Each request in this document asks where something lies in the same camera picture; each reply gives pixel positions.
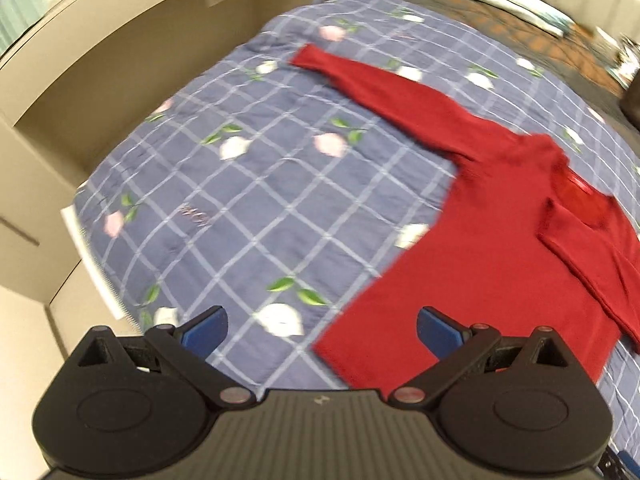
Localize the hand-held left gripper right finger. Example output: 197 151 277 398
387 306 572 410

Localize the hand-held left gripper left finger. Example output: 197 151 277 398
75 305 257 409

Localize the red sweater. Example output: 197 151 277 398
290 44 640 391

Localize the blue checked floral blanket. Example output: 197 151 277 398
60 0 640 463

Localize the beige wardrobe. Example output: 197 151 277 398
0 0 436 311

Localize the brown patterned bed sheet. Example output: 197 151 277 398
380 0 640 128

